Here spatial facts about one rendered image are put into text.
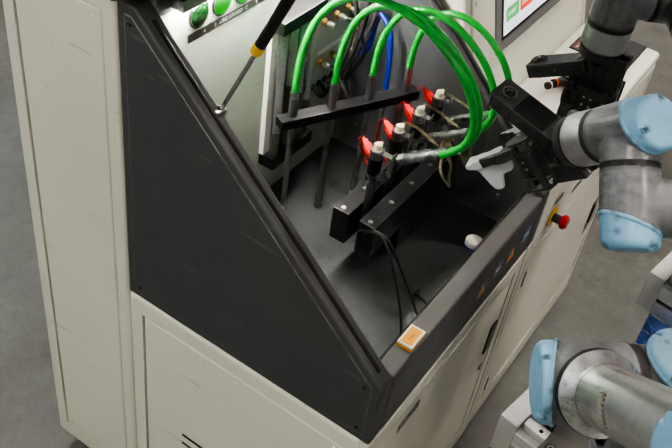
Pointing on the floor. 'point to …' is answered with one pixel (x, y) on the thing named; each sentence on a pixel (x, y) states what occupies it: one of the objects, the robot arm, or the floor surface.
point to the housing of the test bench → (76, 171)
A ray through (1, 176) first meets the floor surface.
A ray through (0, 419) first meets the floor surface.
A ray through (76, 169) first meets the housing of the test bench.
